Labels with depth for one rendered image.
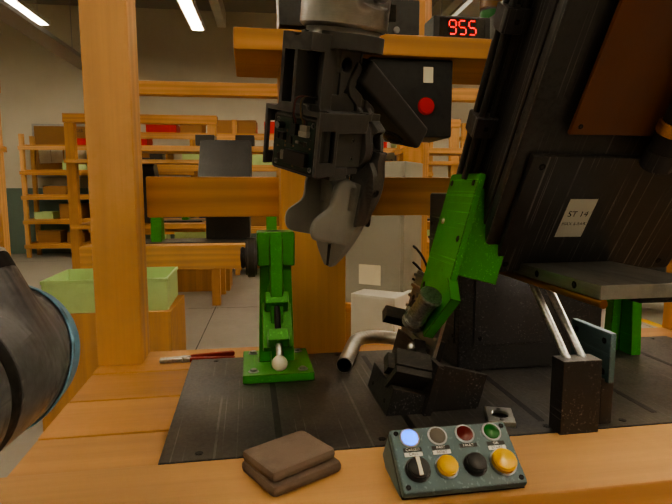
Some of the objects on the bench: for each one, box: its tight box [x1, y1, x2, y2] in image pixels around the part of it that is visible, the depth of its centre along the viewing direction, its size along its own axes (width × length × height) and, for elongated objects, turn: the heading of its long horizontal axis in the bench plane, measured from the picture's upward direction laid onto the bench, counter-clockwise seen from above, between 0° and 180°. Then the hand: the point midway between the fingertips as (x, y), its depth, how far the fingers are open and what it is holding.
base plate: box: [158, 336, 672, 465], centre depth 97 cm, size 42×110×2 cm
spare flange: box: [485, 406, 516, 428], centre depth 81 cm, size 6×4×1 cm
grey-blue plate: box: [570, 318, 617, 424], centre depth 82 cm, size 10×2×14 cm
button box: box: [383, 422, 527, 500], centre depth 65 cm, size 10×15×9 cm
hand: (336, 251), depth 53 cm, fingers closed
